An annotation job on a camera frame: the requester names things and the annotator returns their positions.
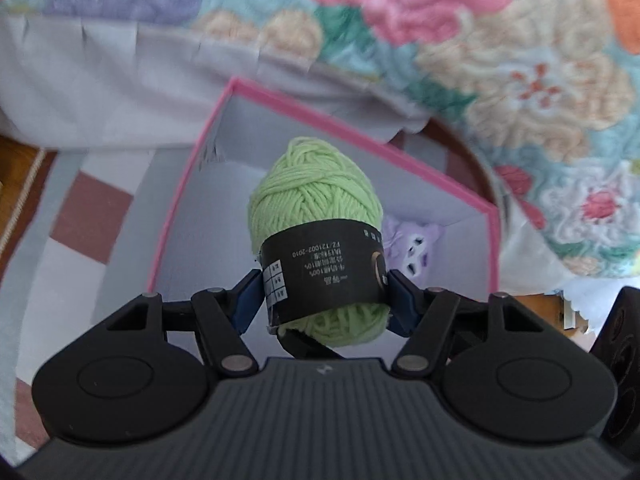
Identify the white bed sheet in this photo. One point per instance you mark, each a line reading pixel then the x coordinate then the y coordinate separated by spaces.
pixel 100 85

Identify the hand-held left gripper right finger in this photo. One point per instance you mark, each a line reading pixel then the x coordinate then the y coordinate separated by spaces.
pixel 400 305

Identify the purple plush toy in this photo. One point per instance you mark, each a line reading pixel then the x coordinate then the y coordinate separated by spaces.
pixel 415 245

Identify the floral quilted bedspread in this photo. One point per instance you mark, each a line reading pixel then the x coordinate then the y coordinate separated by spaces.
pixel 500 60

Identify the round wooden table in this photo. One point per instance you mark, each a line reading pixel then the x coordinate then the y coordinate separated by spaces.
pixel 450 155

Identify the green yarn ball black label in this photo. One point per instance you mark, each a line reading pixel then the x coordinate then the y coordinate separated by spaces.
pixel 310 190

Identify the pink cardboard box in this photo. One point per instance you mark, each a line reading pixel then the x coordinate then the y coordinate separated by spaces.
pixel 210 240

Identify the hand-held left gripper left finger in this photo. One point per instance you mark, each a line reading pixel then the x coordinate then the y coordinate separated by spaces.
pixel 250 302

